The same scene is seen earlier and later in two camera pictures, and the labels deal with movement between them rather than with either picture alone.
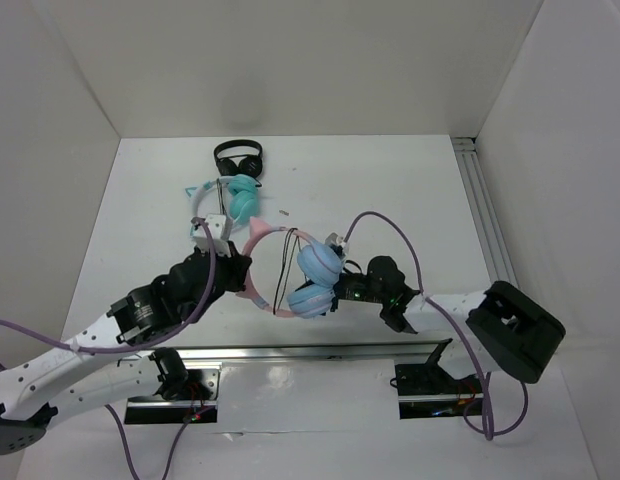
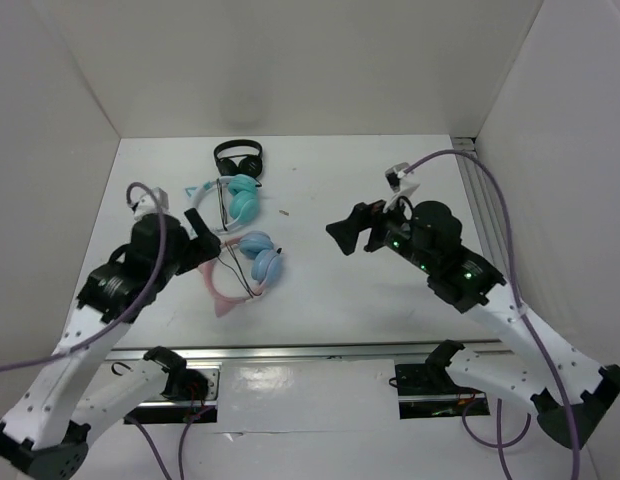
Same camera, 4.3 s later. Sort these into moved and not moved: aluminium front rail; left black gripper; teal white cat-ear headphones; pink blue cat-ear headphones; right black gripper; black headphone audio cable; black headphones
Moved: right black gripper; left black gripper; black headphone audio cable; pink blue cat-ear headphones
Not moved: teal white cat-ear headphones; aluminium front rail; black headphones
